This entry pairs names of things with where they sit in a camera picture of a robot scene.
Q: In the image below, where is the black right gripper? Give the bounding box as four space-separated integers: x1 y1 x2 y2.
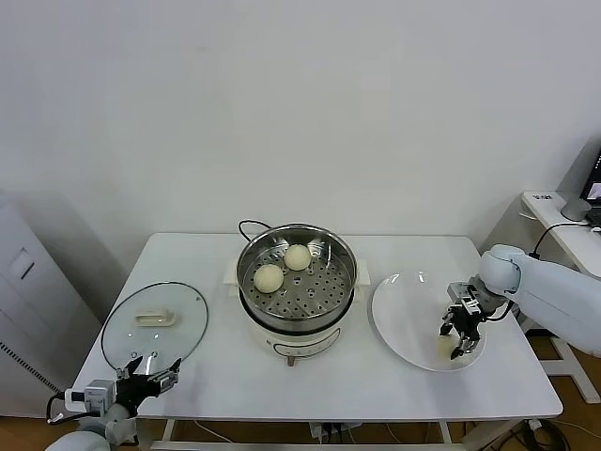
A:
439 300 485 362

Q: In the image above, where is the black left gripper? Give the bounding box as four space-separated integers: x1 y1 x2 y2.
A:
116 356 183 417

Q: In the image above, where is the white steamed baozi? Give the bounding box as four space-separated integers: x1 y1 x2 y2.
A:
254 263 285 294
284 243 312 272
435 335 466 361

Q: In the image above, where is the glass lid cream handle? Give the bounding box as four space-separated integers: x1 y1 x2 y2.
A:
100 281 210 377

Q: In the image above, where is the perforated steel steamer basket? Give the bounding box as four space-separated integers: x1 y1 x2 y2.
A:
236 224 359 335

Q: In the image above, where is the white round plate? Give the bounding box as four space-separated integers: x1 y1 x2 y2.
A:
371 271 488 374

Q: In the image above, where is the white table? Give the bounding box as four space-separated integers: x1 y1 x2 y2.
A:
74 232 564 451

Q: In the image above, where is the grey metal cabinet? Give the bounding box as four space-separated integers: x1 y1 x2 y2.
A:
0 187 105 419

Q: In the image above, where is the white side desk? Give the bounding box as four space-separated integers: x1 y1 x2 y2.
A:
519 190 601 405

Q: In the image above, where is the cream electric cooker base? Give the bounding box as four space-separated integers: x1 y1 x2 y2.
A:
223 257 372 367

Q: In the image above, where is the grey desk stand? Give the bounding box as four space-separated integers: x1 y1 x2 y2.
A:
556 138 601 223

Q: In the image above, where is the black laptop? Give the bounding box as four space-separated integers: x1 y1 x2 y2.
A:
579 148 601 209

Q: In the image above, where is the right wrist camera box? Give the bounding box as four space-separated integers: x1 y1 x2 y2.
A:
445 280 481 304

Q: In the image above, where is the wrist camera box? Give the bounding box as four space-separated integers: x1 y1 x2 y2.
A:
445 280 481 304
64 379 117 412

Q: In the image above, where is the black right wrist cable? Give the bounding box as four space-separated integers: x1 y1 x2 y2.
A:
483 300 517 325

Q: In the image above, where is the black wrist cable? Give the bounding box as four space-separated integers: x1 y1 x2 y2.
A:
45 393 90 425
483 300 517 325

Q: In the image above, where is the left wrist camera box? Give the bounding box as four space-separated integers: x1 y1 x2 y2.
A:
64 379 117 412

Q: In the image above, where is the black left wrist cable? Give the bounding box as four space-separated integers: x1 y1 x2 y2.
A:
45 393 90 425

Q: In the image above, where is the black adapter cable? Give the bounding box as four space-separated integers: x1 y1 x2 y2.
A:
528 223 601 260

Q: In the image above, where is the black cooker power cord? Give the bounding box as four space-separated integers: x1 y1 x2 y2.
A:
238 219 283 245

